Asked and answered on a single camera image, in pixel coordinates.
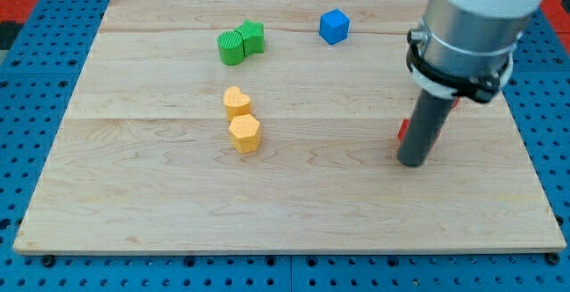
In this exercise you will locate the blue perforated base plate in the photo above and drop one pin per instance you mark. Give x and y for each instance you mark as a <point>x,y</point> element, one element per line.
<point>44,43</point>

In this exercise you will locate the blue cube block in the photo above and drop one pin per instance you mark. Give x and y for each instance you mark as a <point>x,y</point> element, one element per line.
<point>334,26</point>

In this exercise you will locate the green cylinder block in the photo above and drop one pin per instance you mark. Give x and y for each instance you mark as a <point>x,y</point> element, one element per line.
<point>231,48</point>

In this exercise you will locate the yellow hexagon block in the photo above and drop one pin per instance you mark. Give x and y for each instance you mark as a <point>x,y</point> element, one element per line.
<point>245,133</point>

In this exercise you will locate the yellow heart block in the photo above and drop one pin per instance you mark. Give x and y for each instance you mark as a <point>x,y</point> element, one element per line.
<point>236,103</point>

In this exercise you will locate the wooden board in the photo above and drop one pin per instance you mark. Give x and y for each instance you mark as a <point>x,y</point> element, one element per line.
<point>143,163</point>

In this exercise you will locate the green star block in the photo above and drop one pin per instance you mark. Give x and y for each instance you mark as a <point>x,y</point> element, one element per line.
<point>253,36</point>

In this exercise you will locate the red star block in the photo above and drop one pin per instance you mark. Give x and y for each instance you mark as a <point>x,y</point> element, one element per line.
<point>403,129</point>

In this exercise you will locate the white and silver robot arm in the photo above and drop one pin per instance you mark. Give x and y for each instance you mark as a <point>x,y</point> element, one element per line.
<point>464,48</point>

